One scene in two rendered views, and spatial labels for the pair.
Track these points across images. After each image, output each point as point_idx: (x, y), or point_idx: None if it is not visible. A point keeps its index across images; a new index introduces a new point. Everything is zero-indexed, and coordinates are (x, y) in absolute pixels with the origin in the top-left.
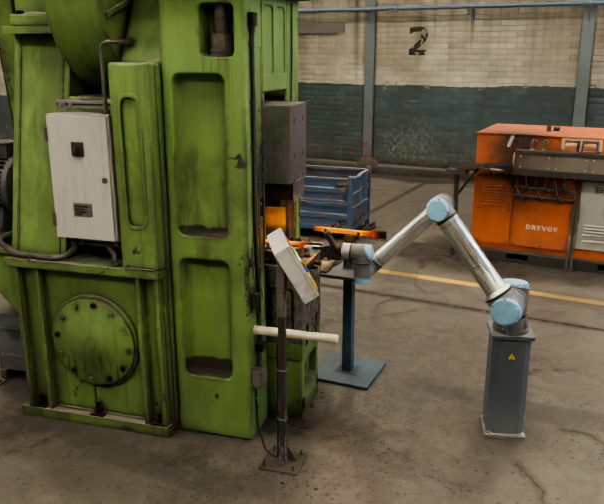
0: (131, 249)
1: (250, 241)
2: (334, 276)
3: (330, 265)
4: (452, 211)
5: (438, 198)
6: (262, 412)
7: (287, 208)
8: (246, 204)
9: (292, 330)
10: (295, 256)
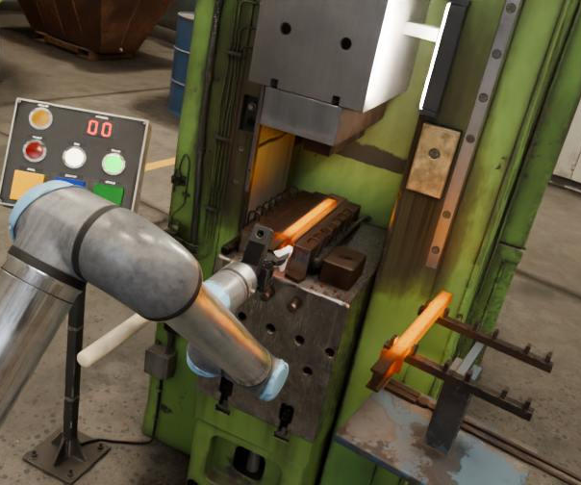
0: None
1: (186, 142)
2: (366, 398)
3: (435, 405)
4: (18, 239)
5: (51, 181)
6: (182, 434)
7: (396, 199)
8: (187, 72)
9: (137, 314)
10: (12, 118)
